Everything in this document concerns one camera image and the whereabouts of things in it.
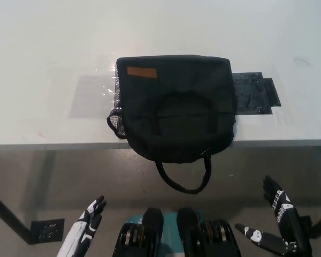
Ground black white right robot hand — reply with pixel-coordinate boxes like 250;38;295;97
234;175;315;257

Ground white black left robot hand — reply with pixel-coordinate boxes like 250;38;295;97
56;195;108;257

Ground black soft travel bag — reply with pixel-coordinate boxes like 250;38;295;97
106;55;238;194

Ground black teal robot body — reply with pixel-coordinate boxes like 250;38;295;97
112;207;243;257

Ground black table leg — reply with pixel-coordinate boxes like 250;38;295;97
0;187;33;245

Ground small black tape patch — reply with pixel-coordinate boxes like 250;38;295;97
263;78;283;107

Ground large black tape patch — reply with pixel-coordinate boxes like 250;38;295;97
231;71;273;116

